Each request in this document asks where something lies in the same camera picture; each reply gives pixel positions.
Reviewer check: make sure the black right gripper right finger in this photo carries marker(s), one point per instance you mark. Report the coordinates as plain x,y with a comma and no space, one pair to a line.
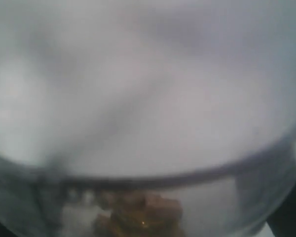
283,221

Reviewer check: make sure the clear measuring beaker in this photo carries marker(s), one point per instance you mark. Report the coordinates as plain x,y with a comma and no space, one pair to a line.
232,200

